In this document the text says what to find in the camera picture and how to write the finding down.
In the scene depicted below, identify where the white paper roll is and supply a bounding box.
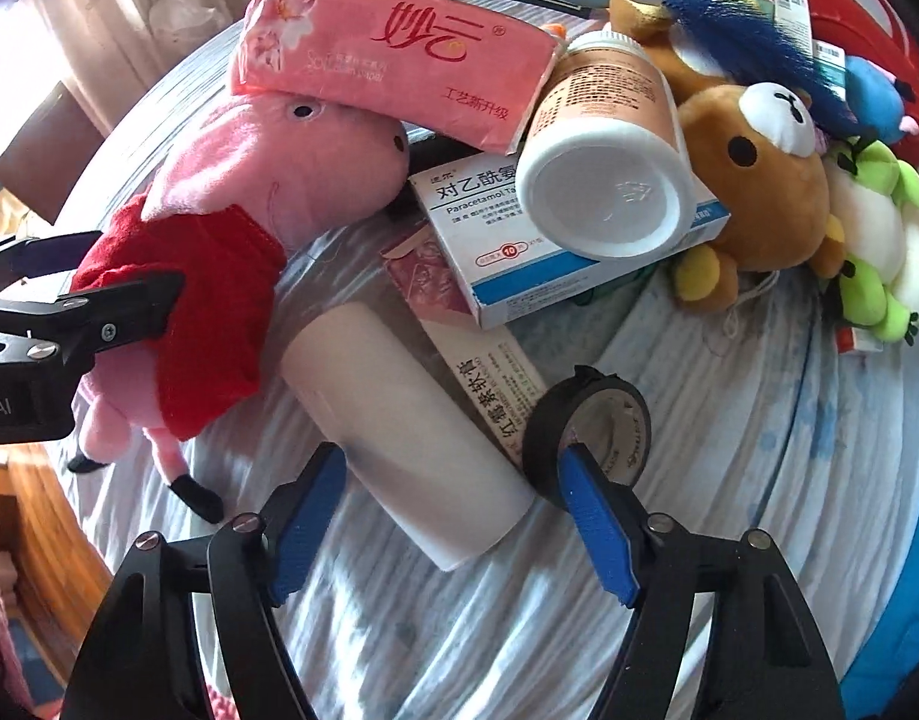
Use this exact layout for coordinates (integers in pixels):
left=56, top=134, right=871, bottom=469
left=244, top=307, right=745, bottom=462
left=281, top=302, right=534, bottom=572

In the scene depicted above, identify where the red white box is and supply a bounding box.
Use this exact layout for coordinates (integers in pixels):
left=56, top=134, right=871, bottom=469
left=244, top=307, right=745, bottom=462
left=383, top=223, right=547, bottom=468

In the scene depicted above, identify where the pink tissue pack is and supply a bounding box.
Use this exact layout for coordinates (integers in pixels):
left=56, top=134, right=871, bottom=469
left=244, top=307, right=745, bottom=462
left=230, top=0, right=560, bottom=154

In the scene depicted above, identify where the small red white packet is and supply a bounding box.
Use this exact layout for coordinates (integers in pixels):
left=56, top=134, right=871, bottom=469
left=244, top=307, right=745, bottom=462
left=835, top=325, right=884, bottom=355

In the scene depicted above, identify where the blue white medicine box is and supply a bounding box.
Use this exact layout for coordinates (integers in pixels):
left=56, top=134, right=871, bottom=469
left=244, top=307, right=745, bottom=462
left=407, top=151, right=731, bottom=332

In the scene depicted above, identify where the dark wooden cabinet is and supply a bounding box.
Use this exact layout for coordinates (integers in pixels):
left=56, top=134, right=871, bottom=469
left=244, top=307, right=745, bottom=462
left=0, top=85, right=105, bottom=223

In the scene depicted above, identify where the blue plastic crate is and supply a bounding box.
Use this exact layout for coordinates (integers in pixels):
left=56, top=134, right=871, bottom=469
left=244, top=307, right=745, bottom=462
left=840, top=381, right=919, bottom=718

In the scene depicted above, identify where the red toy suitcase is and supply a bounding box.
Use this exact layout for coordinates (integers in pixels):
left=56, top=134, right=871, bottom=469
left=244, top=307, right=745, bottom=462
left=807, top=0, right=919, bottom=167

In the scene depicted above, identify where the clear plastic bag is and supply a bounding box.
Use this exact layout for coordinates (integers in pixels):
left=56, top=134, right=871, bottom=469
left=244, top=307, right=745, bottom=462
left=149, top=0, right=232, bottom=57

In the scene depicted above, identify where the green frog plush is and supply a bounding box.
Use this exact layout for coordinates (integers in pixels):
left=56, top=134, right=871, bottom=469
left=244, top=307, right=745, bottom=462
left=822, top=138, right=919, bottom=344

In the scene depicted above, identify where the blue round plush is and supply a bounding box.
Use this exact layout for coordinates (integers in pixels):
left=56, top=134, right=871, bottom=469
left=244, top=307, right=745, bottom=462
left=845, top=55, right=919, bottom=145

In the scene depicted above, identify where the brown bear plush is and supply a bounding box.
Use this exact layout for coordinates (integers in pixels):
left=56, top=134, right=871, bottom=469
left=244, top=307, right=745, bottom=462
left=609, top=0, right=845, bottom=314

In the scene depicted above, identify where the black tape roll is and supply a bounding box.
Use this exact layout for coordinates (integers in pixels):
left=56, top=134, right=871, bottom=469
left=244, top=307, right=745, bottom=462
left=521, top=366, right=653, bottom=511

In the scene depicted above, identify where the tall white green box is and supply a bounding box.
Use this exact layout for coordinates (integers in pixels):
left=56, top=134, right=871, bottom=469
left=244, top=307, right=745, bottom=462
left=773, top=0, right=814, bottom=57

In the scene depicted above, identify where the small teal white box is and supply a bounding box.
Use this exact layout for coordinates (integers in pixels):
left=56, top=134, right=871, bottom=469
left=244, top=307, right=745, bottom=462
left=812, top=39, right=846, bottom=101

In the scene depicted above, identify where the pink pig plush red dress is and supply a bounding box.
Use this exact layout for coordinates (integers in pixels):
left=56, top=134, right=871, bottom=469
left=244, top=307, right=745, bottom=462
left=69, top=91, right=409, bottom=523

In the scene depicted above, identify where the blue feather duster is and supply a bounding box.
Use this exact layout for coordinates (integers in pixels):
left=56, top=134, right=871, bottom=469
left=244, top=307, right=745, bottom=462
left=630, top=0, right=861, bottom=138

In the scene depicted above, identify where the white medicine bottle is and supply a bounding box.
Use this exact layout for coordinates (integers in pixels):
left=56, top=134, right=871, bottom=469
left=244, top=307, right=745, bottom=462
left=515, top=28, right=697, bottom=260

